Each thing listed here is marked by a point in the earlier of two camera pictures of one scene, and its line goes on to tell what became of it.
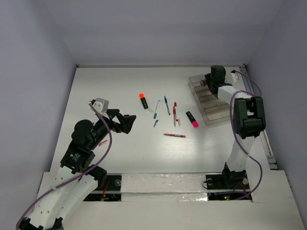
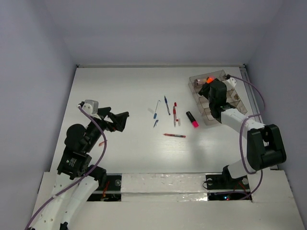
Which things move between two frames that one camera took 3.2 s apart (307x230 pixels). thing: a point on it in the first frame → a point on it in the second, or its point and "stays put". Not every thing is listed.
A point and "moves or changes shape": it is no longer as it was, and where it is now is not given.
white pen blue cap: (155, 114) stays put
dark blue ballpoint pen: (166, 101) stays put
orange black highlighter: (142, 97) moves or changes shape
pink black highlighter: (192, 119) stays put
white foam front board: (180, 201) stays put
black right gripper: (209, 79) → (206, 87)
